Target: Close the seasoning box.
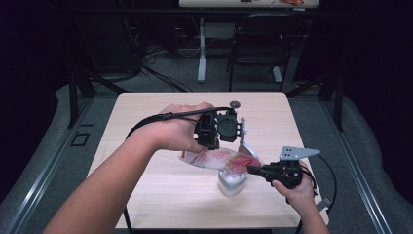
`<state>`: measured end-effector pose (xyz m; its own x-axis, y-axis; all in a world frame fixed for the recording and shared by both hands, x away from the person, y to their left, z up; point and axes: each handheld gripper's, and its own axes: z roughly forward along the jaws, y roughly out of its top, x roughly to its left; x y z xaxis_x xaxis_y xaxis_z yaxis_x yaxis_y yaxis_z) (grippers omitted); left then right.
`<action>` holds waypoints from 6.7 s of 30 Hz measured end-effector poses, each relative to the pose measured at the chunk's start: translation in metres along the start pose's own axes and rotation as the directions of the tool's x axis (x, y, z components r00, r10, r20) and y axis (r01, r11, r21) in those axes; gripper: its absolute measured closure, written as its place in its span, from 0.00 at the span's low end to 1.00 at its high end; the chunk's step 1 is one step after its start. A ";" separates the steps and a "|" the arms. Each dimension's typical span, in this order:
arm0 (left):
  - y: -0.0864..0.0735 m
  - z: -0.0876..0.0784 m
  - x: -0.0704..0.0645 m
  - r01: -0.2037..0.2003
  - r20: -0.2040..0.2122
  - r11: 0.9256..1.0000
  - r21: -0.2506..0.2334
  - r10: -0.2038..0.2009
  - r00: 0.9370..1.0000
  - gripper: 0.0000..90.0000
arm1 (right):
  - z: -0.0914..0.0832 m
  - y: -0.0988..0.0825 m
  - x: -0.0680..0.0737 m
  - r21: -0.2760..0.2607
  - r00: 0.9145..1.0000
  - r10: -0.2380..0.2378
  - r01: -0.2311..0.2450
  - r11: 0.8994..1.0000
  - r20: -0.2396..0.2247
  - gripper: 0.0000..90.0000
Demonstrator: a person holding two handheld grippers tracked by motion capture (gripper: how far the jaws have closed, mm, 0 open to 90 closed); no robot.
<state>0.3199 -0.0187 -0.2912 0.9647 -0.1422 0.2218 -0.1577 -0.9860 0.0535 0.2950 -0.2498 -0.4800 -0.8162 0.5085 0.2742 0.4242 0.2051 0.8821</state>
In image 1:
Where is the person's left hand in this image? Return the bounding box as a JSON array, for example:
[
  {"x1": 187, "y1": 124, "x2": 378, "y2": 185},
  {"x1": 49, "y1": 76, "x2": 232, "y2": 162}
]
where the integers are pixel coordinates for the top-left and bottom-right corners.
[{"x1": 150, "y1": 101, "x2": 215, "y2": 154}]

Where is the black metal stand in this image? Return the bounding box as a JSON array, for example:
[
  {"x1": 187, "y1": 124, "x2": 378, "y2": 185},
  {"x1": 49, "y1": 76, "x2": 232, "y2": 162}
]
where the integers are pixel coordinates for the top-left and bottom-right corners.
[
  {"x1": 285, "y1": 69, "x2": 345, "y2": 133},
  {"x1": 66, "y1": 69, "x2": 128, "y2": 130}
]

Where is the grey floor bracket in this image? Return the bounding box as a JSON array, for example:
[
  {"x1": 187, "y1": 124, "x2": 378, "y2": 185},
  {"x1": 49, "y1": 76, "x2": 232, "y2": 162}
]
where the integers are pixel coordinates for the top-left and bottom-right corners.
[{"x1": 316, "y1": 197, "x2": 334, "y2": 214}]

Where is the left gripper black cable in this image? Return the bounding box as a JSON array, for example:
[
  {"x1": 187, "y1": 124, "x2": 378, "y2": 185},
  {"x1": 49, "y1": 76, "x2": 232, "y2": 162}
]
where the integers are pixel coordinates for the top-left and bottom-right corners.
[{"x1": 126, "y1": 106, "x2": 232, "y2": 140}]

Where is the black chair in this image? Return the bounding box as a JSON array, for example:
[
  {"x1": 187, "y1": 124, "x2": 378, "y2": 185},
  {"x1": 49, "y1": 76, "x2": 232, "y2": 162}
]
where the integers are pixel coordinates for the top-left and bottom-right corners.
[{"x1": 227, "y1": 13, "x2": 305, "y2": 93}]

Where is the black floor cables bundle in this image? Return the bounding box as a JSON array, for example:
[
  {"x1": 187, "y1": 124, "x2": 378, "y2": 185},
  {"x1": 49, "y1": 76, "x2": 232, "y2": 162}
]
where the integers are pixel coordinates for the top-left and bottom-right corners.
[{"x1": 139, "y1": 45, "x2": 195, "y2": 94}]

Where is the aluminium floor rail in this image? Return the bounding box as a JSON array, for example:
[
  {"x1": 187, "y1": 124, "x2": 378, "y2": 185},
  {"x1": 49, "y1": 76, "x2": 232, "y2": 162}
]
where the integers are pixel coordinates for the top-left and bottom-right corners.
[
  {"x1": 3, "y1": 97, "x2": 95, "y2": 234},
  {"x1": 320, "y1": 100, "x2": 394, "y2": 234}
]

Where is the white-legged desk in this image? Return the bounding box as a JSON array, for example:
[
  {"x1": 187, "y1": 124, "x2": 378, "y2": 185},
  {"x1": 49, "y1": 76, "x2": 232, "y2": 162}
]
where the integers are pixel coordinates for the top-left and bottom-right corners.
[{"x1": 178, "y1": 0, "x2": 321, "y2": 84}]

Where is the person's right hand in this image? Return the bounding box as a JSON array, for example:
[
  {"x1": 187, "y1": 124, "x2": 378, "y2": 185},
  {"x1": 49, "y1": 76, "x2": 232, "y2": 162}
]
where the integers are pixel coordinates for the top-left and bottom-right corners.
[{"x1": 272, "y1": 162, "x2": 319, "y2": 217}]

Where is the clear jar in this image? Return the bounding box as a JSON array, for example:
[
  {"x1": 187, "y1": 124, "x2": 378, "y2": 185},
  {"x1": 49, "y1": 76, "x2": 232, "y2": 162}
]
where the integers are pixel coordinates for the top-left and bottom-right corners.
[{"x1": 216, "y1": 169, "x2": 248, "y2": 198}]

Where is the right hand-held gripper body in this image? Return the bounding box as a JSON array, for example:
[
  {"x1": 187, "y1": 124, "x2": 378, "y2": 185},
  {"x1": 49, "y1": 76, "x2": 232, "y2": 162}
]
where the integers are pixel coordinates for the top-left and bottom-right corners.
[{"x1": 265, "y1": 145, "x2": 321, "y2": 190}]

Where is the black floor socket frame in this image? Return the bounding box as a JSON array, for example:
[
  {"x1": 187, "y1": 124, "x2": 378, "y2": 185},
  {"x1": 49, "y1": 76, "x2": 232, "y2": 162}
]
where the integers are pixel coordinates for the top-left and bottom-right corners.
[{"x1": 70, "y1": 131, "x2": 92, "y2": 147}]

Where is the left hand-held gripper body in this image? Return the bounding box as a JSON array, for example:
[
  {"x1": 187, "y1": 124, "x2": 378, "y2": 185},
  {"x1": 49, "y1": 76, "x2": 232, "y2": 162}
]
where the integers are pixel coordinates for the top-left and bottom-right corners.
[{"x1": 194, "y1": 108, "x2": 260, "y2": 159}]

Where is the white plastic bag red print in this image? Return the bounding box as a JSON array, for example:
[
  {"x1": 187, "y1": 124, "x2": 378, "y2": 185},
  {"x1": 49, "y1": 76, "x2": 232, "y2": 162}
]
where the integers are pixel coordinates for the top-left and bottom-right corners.
[{"x1": 178, "y1": 146, "x2": 263, "y2": 175}]

